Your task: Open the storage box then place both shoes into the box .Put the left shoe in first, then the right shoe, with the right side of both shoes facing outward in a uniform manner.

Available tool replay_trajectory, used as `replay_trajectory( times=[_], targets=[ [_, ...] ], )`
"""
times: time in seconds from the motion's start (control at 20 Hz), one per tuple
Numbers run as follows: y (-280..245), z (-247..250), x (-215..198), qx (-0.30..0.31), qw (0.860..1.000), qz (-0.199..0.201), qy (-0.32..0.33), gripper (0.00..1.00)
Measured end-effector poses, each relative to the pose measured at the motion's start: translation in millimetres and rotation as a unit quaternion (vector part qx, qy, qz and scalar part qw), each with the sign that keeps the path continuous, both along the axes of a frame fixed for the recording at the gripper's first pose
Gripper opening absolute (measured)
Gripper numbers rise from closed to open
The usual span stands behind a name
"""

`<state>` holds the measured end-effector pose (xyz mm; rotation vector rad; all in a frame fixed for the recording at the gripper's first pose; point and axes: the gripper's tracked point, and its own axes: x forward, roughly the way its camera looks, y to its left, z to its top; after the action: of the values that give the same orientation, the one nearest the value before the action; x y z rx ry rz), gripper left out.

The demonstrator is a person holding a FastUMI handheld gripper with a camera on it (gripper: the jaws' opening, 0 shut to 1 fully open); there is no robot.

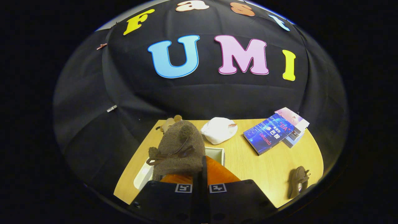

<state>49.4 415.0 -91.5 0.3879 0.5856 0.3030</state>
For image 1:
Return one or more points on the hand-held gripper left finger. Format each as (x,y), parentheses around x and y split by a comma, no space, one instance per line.
(196,199)

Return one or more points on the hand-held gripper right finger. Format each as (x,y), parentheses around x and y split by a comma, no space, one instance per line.
(205,186)

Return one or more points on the brown fuzzy shoe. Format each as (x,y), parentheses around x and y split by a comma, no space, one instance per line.
(180,146)
(299,180)

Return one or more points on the grey fabric storage box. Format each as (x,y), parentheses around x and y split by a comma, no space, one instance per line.
(143,175)

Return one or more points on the white plush toy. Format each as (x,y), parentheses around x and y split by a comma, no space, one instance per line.
(217,130)

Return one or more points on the brown plush toy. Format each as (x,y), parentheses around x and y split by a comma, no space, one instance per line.
(170,122)

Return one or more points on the dark blue book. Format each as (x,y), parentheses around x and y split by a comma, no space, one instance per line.
(267,133)

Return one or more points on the black backdrop cloth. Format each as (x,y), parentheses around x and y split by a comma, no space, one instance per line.
(202,93)

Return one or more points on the light blue book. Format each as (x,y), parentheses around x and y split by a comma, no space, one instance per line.
(292,141)

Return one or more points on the pink cover book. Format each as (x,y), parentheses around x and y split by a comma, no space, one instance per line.
(293,118)

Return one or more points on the silver clip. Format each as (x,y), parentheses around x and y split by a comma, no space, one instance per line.
(112,108)

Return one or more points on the copper clip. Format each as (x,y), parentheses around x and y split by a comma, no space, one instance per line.
(102,46)

